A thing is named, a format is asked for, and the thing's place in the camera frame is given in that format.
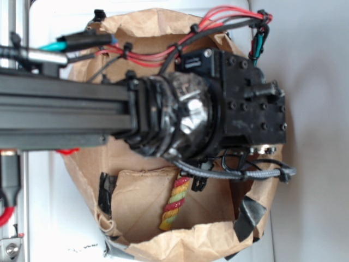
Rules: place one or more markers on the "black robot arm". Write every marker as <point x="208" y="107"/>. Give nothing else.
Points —
<point x="39" y="112"/>

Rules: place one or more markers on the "brown paper bag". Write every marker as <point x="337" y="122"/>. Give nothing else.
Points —
<point x="224" y="219"/>

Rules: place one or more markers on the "aluminium frame rail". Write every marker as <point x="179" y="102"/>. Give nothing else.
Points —
<point x="15" y="234"/>

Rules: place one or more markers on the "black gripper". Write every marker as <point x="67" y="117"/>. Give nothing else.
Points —
<point x="224" y="102"/>

